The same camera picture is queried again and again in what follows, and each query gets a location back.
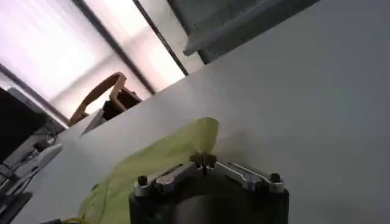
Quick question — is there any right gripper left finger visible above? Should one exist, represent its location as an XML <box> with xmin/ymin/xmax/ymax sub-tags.
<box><xmin>133</xmin><ymin>152</ymin><xmax>205</xmax><ymax>197</ymax></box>

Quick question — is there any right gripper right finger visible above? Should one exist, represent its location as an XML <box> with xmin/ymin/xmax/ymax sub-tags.
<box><xmin>203</xmin><ymin>152</ymin><xmax>286</xmax><ymax>194</ymax></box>

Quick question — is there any yellow-green cloth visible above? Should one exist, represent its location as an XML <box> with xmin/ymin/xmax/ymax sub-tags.
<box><xmin>77</xmin><ymin>117</ymin><xmax>220</xmax><ymax>224</ymax></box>

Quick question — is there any pale grey pointed plate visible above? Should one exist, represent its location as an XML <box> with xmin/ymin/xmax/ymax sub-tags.
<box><xmin>80</xmin><ymin>108</ymin><xmax>108</xmax><ymax>136</ymax></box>

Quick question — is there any brown wooden chair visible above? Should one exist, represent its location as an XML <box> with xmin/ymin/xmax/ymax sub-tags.
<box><xmin>67</xmin><ymin>71</ymin><xmax>143</xmax><ymax>128</ymax></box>

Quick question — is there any grey monitor base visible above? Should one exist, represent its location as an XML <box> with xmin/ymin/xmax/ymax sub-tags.
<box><xmin>35</xmin><ymin>143</ymin><xmax>64</xmax><ymax>170</ymax></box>

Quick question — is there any thin dark window bar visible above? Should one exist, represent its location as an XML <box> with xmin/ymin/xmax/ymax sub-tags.
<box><xmin>132</xmin><ymin>0</ymin><xmax>190</xmax><ymax>77</ymax></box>

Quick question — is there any dark partition panel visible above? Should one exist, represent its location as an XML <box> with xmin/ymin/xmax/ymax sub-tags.
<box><xmin>166</xmin><ymin>0</ymin><xmax>321</xmax><ymax>65</ymax></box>

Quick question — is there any black computer monitor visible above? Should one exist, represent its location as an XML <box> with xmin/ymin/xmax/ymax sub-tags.
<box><xmin>0</xmin><ymin>86</ymin><xmax>49</xmax><ymax>164</ymax></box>

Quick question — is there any dark thick window post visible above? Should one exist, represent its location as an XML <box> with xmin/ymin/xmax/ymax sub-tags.
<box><xmin>71</xmin><ymin>0</ymin><xmax>158</xmax><ymax>96</ymax></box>

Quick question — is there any thin black cable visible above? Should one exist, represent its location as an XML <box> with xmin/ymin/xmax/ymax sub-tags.
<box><xmin>0</xmin><ymin>133</ymin><xmax>59</xmax><ymax>197</ymax></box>

